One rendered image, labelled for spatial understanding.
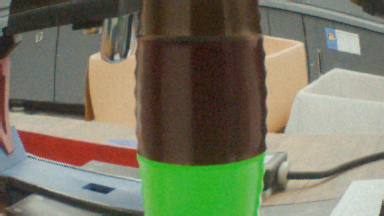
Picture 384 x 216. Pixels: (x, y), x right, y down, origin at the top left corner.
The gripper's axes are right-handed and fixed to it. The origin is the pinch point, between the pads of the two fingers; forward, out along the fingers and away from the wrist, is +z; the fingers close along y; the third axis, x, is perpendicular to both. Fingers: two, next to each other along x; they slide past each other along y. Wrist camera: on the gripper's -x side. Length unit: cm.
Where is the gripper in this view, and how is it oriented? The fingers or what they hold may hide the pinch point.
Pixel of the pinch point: (5, 145)
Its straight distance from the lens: 70.4
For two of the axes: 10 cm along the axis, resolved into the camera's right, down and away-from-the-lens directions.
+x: 3.3, -2.0, 9.2
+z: 4.8, 8.7, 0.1
